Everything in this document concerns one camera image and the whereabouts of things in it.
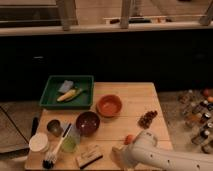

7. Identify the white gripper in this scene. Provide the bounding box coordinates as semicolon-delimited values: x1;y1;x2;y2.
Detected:
111;145;124;169

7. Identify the orange apple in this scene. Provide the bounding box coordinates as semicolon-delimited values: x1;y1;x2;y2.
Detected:
124;134;134;145

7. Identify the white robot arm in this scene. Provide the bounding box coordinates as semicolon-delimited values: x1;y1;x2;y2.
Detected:
112;131;213;171

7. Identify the dark maroon bowl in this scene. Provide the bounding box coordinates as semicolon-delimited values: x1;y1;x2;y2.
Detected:
76;111;100;136

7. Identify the orange red bowl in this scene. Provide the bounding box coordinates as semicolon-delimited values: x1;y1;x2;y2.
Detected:
96;94;122;117

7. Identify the wooden block eraser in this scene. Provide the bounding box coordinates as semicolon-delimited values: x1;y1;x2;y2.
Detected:
76;145;103;169

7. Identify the bunch of dark grapes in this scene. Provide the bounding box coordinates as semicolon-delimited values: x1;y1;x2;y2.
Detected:
138;111;158;129

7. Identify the small metal cup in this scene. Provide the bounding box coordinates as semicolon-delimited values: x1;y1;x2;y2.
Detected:
47;119;63;137

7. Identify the white round container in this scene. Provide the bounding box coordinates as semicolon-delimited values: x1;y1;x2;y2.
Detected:
29;133;49;152

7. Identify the green plastic tray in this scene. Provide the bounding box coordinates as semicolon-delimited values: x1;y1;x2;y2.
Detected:
40;75;94;110

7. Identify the blue grey sponge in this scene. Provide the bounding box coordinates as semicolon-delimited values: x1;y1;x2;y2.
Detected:
58;80;74;93

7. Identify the spice jar rack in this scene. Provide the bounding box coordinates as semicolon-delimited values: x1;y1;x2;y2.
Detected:
178;90;213;145

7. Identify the white handled dish brush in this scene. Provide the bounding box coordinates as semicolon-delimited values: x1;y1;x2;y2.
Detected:
42;123;72;169

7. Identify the black handle beside board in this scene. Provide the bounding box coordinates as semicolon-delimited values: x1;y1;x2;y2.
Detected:
31;117;39;137

